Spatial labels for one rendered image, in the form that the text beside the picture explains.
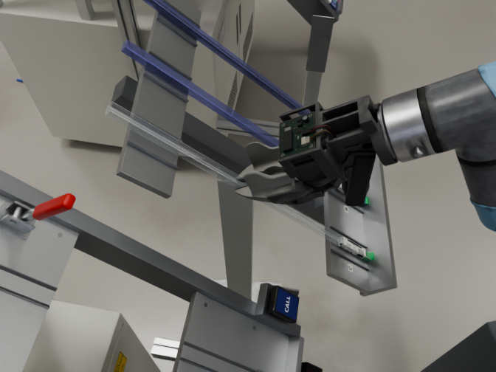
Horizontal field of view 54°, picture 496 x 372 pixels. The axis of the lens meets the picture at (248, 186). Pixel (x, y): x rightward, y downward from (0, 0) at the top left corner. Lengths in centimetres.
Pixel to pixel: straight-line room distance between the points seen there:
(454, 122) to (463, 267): 126
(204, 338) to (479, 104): 44
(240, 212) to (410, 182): 108
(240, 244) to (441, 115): 58
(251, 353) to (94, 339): 32
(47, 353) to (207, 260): 80
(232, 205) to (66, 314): 36
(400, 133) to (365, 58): 174
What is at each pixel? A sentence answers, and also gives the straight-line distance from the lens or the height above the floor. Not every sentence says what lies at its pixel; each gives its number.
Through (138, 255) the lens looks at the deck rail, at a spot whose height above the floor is 93.
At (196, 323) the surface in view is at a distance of 67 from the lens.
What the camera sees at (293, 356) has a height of 73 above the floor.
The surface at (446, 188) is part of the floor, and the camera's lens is 190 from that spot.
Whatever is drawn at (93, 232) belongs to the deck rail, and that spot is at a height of 98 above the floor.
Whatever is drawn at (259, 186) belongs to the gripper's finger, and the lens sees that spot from 61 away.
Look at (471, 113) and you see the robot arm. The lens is 53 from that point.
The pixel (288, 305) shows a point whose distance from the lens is 73.
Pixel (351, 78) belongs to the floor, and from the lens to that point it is 216.
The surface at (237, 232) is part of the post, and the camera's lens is 95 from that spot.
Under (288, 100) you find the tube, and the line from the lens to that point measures 84.
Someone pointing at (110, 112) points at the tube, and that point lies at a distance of 56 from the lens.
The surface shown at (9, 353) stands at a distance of 56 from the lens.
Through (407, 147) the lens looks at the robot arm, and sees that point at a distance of 54.
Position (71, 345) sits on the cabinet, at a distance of 94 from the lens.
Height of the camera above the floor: 148
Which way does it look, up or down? 57 degrees down
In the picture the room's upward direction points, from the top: straight up
